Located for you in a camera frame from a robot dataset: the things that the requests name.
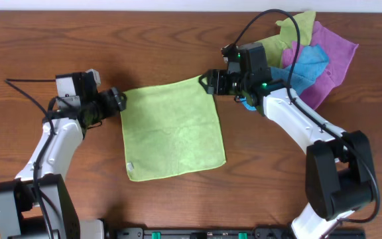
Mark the light green microfiber cloth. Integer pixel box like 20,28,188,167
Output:
121,77,226,182

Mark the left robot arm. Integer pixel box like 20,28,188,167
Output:
0,69,127,238

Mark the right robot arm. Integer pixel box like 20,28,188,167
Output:
198,42,379,238

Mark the olive green microfiber cloth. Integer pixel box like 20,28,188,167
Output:
258,11,316,68

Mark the blue microfiber cloth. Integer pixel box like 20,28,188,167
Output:
240,42,329,111

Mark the purple microfiber cloth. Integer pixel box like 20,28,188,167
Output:
283,21,359,110

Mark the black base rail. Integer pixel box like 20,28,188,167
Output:
111,226,367,239

